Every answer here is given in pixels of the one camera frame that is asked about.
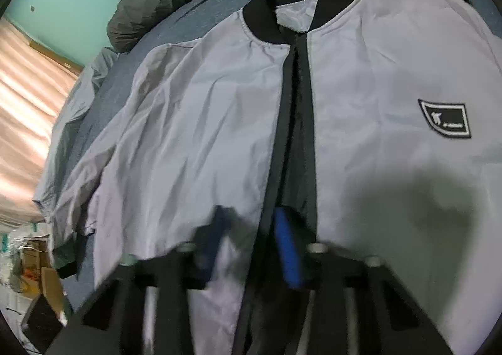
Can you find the pink curtain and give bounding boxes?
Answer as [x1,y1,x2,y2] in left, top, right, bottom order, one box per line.
[0,18,81,226]

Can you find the cardboard box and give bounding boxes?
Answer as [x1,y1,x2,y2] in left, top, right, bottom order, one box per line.
[39,266,65,312]

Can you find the clear plastic bag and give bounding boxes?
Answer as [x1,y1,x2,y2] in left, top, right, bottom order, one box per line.
[0,222,51,293]

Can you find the grey jacket with black trim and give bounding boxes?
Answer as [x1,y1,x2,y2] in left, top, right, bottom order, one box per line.
[33,0,502,355]

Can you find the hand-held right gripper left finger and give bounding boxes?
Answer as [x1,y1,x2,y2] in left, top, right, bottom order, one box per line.
[45,204,236,355]

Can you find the light grey sheet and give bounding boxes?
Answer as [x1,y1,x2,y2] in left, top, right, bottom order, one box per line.
[33,47,118,222]

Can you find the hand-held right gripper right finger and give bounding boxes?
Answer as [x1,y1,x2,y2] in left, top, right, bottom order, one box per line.
[272,206,453,355]

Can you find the dark grey duvet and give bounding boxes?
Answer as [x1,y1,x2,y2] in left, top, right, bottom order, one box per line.
[107,0,271,53]

